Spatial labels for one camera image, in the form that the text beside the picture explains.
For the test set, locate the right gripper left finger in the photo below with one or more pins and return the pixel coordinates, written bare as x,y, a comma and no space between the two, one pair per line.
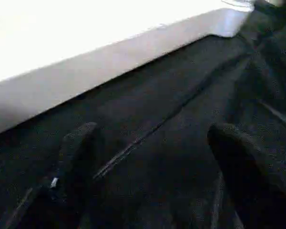
71,171

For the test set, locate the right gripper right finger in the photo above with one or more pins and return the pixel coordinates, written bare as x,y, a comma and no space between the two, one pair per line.
252,181

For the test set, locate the white plastic table top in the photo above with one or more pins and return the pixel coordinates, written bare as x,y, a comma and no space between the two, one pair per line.
85,47

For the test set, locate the black shiny mat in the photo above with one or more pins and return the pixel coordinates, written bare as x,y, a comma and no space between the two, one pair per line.
169,119

